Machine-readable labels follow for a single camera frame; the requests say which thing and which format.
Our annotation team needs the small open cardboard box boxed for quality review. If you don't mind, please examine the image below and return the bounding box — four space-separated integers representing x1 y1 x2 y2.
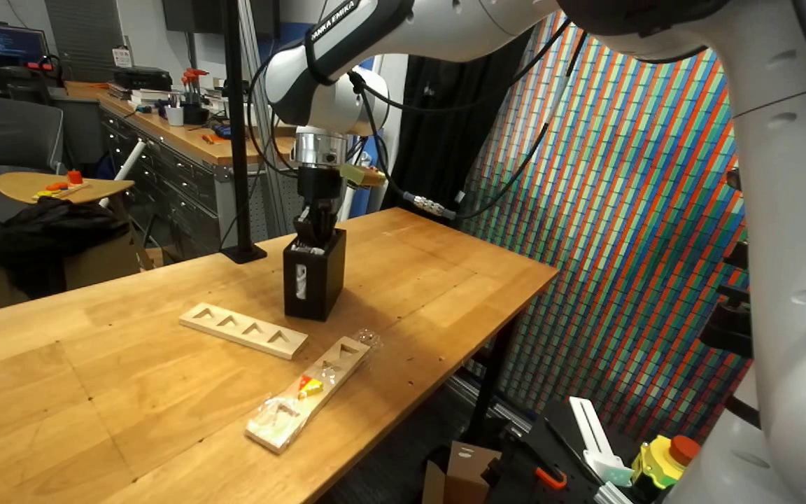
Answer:
420 436 506 504

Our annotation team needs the plain wooden triangle puzzle board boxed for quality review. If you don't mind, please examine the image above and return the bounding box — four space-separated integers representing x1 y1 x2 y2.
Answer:
176 300 312 362

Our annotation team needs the white metal bracket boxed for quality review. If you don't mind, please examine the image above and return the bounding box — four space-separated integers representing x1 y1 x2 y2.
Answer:
565 396 637 489

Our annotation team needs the black box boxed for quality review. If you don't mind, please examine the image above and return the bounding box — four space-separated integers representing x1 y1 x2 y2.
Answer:
280 230 350 324

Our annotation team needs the yellow red triangle puzzle piece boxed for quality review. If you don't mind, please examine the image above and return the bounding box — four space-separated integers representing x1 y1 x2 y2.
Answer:
294 370 325 401

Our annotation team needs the black bag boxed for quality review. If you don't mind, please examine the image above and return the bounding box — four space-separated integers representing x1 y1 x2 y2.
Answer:
0 197 133 302

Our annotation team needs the plastic-wrapped wooden triangle puzzle board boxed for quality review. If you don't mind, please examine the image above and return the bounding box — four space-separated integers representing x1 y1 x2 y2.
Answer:
243 330 375 460

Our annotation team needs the round wooden stool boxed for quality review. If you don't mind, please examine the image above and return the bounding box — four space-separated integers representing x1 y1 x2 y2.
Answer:
0 167 137 211

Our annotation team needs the black office chair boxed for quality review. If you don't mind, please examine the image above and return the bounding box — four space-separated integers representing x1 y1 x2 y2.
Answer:
0 93 71 202

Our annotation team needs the multicoloured woven screen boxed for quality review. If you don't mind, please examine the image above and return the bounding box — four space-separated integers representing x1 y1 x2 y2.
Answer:
458 15 753 454

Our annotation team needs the wooden workbench with drawers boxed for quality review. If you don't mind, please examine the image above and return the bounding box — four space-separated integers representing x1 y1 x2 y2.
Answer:
63 79 389 257

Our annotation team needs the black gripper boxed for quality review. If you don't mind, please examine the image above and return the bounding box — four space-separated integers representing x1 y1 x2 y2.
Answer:
292 163 347 250

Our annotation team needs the black vertical pole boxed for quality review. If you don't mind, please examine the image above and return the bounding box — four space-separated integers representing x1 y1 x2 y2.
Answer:
218 0 270 265

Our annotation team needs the yellow red emergency stop button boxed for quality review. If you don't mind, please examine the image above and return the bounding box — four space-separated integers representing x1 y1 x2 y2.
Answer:
631 431 707 496

